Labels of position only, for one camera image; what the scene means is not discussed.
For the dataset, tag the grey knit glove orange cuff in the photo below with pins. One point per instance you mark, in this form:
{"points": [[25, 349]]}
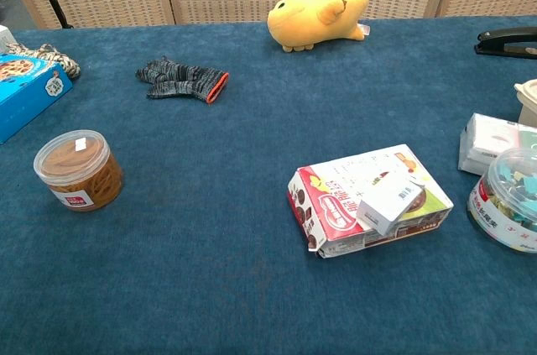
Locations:
{"points": [[180, 78]]}

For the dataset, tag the clear plastic bag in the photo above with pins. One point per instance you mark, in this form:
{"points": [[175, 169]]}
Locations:
{"points": [[5, 38]]}

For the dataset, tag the red and white snack box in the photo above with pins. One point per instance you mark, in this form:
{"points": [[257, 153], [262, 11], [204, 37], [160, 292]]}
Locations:
{"points": [[335, 208]]}

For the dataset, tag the small white cardboard box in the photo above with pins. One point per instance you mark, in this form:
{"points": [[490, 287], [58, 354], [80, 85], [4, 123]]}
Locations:
{"points": [[388, 204]]}

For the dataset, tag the yellow plush toy animal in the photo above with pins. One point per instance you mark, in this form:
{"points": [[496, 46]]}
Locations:
{"points": [[314, 19]]}

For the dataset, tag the clear jar of rubber bands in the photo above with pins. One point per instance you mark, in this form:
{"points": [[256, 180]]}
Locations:
{"points": [[79, 172]]}

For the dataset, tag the white tissue pack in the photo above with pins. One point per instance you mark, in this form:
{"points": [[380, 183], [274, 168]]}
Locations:
{"points": [[486, 143]]}

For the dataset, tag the clear jar of binder clips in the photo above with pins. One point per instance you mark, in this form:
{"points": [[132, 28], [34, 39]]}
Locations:
{"points": [[509, 199]]}

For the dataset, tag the blue cardboard cookie box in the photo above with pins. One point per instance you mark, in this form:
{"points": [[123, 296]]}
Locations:
{"points": [[25, 90]]}

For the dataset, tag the black stapler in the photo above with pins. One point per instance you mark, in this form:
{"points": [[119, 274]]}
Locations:
{"points": [[507, 41]]}

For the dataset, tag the cream plastic container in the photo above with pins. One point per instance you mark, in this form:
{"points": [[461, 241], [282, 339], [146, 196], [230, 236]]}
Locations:
{"points": [[529, 101]]}

